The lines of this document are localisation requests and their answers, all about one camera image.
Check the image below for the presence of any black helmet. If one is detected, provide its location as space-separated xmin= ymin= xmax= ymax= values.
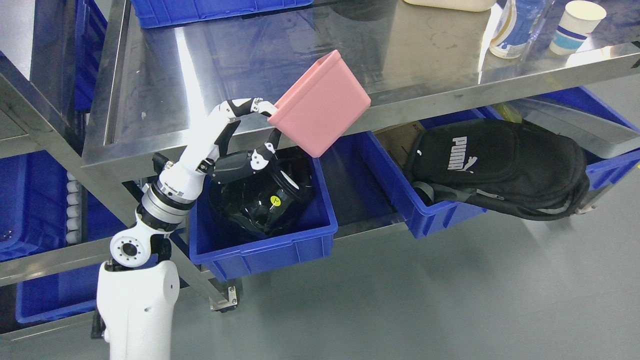
xmin=207 ymin=146 xmax=315 ymax=244

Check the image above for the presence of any blue bin with helmet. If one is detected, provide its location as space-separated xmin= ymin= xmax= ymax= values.
xmin=189 ymin=146 xmax=338 ymax=280

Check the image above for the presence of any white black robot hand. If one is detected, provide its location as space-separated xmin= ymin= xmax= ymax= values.
xmin=158 ymin=97 xmax=282 ymax=201

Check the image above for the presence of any stainless steel table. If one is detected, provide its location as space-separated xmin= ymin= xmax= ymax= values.
xmin=80 ymin=0 xmax=640 ymax=313

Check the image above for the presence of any pink plastic storage box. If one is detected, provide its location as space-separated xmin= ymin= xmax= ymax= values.
xmin=267 ymin=50 xmax=371 ymax=158

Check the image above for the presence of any blue bin on table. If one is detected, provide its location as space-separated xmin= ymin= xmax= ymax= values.
xmin=130 ymin=0 xmax=313 ymax=28

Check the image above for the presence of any paper cup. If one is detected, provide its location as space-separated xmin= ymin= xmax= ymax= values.
xmin=549 ymin=0 xmax=607 ymax=56

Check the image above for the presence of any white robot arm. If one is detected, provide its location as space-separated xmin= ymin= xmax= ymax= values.
xmin=96 ymin=168 xmax=205 ymax=360

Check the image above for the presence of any blue shelf bin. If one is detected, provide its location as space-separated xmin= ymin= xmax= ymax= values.
xmin=0 ymin=150 xmax=68 ymax=262
xmin=14 ymin=264 xmax=101 ymax=324

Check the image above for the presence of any blue shelf bin lower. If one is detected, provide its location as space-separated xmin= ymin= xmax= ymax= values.
xmin=14 ymin=264 xmax=101 ymax=324

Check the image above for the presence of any blue shelf bin upper left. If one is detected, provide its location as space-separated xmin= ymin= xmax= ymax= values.
xmin=0 ymin=150 xmax=68 ymax=262

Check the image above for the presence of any white blue bottle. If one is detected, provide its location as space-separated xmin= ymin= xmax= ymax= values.
xmin=489 ymin=0 xmax=547 ymax=60

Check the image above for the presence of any black Puma bag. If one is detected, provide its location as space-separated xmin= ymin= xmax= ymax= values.
xmin=403 ymin=118 xmax=590 ymax=221

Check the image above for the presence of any cardboard box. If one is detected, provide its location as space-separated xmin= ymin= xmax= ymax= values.
xmin=373 ymin=121 xmax=425 ymax=170

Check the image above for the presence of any blue bin with bag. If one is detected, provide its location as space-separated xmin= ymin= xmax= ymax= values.
xmin=365 ymin=107 xmax=506 ymax=239

